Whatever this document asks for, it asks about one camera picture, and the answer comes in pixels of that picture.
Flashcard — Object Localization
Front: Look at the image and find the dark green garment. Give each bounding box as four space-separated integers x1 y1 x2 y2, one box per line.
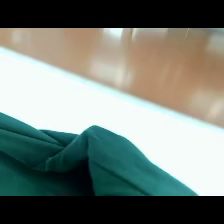
0 112 198 197

